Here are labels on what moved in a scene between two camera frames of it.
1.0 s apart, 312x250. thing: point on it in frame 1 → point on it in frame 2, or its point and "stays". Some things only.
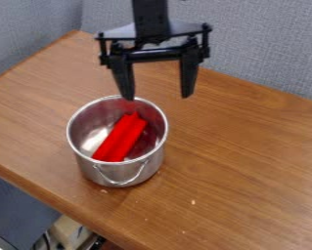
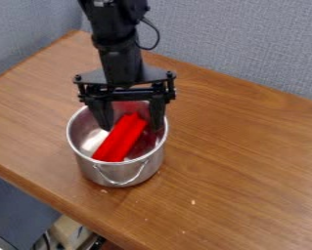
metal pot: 92,123 stays
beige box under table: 70,233 stays
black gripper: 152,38 → 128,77
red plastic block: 117,145 stays
